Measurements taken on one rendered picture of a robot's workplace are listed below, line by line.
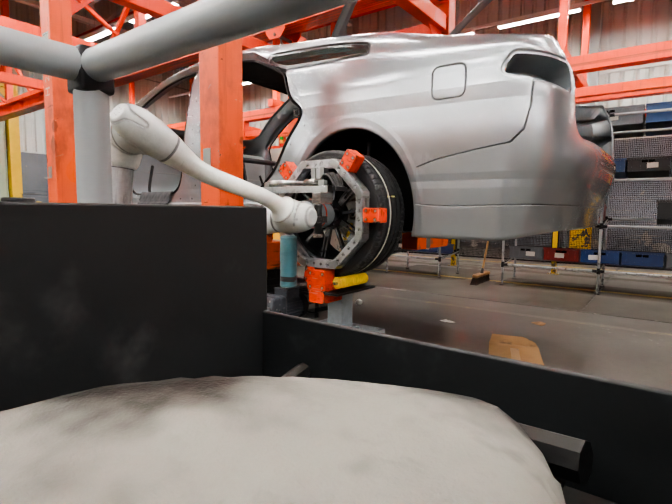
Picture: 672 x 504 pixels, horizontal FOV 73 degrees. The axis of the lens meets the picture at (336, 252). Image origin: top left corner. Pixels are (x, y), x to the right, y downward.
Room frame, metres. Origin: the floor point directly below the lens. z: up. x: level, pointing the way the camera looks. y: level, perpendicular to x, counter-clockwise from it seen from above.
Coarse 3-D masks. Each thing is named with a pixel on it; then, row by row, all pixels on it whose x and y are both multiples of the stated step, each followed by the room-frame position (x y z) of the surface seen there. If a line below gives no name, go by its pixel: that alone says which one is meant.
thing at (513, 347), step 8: (496, 336) 3.04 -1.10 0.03; (504, 336) 3.04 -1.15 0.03; (512, 336) 3.04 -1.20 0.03; (496, 344) 2.91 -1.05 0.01; (504, 344) 2.91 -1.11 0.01; (512, 344) 2.93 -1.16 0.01; (520, 344) 2.93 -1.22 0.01; (528, 344) 2.92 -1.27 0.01; (496, 352) 2.75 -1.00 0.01; (504, 352) 2.75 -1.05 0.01; (512, 352) 2.75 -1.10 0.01; (520, 352) 2.76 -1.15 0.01; (528, 352) 2.76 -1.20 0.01; (536, 352) 2.76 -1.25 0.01; (528, 360) 2.61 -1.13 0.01; (536, 360) 2.61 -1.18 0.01
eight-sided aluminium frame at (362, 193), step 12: (300, 168) 2.38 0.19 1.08; (336, 168) 2.24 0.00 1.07; (300, 180) 2.43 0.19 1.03; (348, 180) 2.20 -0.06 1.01; (360, 192) 2.15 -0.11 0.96; (360, 204) 2.15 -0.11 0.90; (360, 216) 2.15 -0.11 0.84; (360, 228) 2.15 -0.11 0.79; (360, 240) 2.15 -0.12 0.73; (300, 252) 2.39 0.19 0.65; (348, 252) 2.19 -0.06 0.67; (300, 264) 2.38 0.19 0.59; (312, 264) 2.33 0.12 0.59; (324, 264) 2.28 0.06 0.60; (336, 264) 2.23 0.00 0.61
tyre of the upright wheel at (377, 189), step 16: (368, 160) 2.35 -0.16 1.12; (368, 176) 2.23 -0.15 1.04; (384, 176) 2.30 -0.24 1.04; (384, 192) 2.22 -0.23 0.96; (400, 192) 2.35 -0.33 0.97; (400, 208) 2.33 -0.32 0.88; (384, 224) 2.20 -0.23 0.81; (400, 224) 2.33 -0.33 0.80; (368, 240) 2.22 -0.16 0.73; (384, 240) 2.24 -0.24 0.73; (352, 256) 2.28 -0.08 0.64; (368, 256) 2.23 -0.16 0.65; (384, 256) 2.35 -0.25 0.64; (336, 272) 2.34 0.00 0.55; (352, 272) 2.30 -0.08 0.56
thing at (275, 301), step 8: (280, 288) 2.54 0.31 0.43; (288, 288) 2.54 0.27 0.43; (296, 288) 2.57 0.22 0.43; (272, 296) 2.43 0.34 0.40; (280, 296) 2.44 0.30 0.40; (288, 296) 2.52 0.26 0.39; (296, 296) 2.57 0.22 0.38; (304, 296) 2.63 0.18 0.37; (272, 304) 2.37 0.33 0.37; (280, 304) 2.41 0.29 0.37; (288, 304) 2.51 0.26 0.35; (296, 304) 2.55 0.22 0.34; (304, 304) 2.60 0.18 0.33; (280, 312) 2.41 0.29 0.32; (288, 312) 2.50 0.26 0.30; (296, 312) 2.56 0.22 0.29; (304, 312) 2.61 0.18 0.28
